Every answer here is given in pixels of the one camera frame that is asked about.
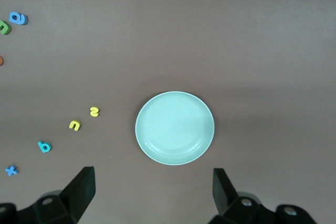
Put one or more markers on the yellow foam letter s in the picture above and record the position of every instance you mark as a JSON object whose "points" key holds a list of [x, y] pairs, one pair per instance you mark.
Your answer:
{"points": [[94, 111]]}

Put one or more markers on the blue foam letter x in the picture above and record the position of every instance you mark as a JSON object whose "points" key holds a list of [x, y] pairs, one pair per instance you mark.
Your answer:
{"points": [[11, 170]]}

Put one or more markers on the teal foam letter b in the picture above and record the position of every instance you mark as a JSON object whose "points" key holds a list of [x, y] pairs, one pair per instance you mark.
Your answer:
{"points": [[41, 145]]}

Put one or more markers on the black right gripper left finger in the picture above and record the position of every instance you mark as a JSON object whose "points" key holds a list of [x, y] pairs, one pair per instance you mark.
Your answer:
{"points": [[81, 190]]}

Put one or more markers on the orange round foam letter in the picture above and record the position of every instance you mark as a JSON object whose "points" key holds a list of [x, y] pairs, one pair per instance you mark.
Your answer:
{"points": [[1, 61]]}

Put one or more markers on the light green plastic plate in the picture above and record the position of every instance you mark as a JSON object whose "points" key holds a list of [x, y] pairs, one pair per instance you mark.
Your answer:
{"points": [[174, 129]]}

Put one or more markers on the green foam letter n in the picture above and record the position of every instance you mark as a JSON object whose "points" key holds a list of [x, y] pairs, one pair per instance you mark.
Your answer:
{"points": [[8, 26]]}

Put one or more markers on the blue foam letter a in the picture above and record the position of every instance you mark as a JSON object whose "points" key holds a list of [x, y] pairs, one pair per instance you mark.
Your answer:
{"points": [[23, 20]]}

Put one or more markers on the yellow foam letter n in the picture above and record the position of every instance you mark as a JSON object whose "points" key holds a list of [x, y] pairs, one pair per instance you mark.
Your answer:
{"points": [[76, 127]]}

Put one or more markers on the brown table cover sheet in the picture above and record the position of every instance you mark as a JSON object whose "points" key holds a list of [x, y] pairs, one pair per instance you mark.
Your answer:
{"points": [[236, 37]]}

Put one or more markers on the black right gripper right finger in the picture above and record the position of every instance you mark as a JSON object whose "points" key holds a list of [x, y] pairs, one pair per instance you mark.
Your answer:
{"points": [[224, 195]]}

